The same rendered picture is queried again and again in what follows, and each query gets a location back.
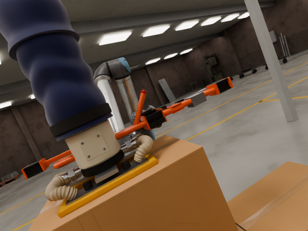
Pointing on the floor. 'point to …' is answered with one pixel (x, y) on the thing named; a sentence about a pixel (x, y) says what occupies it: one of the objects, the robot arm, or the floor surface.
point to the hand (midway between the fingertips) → (158, 116)
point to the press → (210, 63)
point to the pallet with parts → (9, 178)
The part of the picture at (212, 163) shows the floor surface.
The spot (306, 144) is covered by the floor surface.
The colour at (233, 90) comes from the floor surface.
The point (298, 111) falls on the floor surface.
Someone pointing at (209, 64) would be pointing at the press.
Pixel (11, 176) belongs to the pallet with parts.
